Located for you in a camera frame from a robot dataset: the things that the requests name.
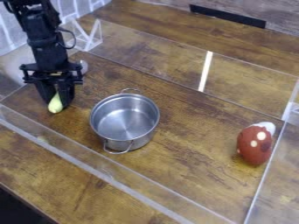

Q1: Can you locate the red spotted toy mushroom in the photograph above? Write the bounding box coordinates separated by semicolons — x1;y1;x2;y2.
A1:
238;122;276;166

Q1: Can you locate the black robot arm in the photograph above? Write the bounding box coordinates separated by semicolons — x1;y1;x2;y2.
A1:
0;0;83;109

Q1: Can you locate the clear acrylic triangle stand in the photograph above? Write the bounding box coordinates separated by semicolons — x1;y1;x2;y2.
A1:
64;19;103;52

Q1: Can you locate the small steel pot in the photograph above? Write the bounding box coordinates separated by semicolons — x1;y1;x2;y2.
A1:
89;88;160;155

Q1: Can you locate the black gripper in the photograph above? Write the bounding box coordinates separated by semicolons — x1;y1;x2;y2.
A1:
20;62;83;108

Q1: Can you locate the black bar on wall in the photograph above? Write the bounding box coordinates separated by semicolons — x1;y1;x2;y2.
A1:
189;4;267;29

